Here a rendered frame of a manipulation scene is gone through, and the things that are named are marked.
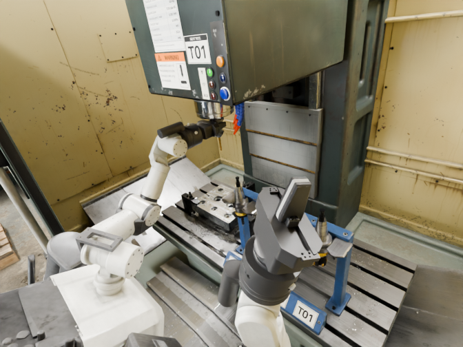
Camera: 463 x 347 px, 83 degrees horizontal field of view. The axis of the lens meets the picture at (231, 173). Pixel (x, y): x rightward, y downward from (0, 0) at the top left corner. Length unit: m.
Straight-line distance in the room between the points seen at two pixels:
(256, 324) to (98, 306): 0.33
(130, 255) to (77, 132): 1.41
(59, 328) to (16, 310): 0.10
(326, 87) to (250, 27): 0.66
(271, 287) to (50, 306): 0.44
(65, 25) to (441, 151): 2.09
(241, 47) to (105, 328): 0.67
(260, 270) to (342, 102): 1.04
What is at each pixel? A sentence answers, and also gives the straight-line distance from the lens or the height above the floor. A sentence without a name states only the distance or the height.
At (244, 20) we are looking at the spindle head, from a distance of 0.74.
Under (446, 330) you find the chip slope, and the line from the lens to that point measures 1.29.
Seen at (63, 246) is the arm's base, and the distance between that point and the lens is 0.82.
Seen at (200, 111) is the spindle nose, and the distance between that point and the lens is 1.05.
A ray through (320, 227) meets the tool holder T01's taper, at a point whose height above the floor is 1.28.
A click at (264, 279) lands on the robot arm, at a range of 0.39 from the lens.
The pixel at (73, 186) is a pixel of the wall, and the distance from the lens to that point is 2.00.
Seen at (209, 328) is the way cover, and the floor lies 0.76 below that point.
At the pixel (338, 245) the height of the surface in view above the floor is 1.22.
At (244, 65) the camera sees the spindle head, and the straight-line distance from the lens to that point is 0.74.
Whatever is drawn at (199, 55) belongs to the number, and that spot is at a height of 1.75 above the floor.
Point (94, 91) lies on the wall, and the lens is 1.93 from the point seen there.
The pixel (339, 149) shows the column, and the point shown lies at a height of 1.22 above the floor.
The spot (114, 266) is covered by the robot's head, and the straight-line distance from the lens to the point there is 0.60.
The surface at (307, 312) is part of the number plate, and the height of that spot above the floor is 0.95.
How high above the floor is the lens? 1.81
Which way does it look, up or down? 29 degrees down
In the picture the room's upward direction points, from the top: 8 degrees counter-clockwise
